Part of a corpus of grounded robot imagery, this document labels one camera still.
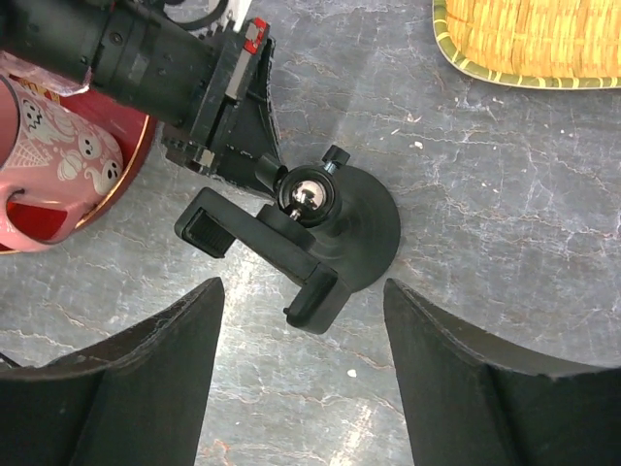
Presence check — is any pink ghost mug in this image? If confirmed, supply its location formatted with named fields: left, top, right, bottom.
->
left=1, top=77, right=124, bottom=252

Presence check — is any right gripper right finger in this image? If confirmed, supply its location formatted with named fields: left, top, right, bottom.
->
left=383, top=279, right=620, bottom=465

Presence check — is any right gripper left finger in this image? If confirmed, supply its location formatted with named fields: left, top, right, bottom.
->
left=1, top=278, right=225, bottom=465

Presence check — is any black phone stand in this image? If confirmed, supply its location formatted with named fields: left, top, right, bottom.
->
left=175, top=146, right=401, bottom=334

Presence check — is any red round tray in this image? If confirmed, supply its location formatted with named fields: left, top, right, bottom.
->
left=9, top=90, right=156, bottom=238

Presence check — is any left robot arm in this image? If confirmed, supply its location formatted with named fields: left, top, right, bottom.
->
left=1, top=1, right=285, bottom=196

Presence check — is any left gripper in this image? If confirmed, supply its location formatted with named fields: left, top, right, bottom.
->
left=162, top=17, right=284, bottom=194

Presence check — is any woven bamboo tray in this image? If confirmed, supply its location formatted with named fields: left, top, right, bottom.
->
left=432, top=1, right=620, bottom=90

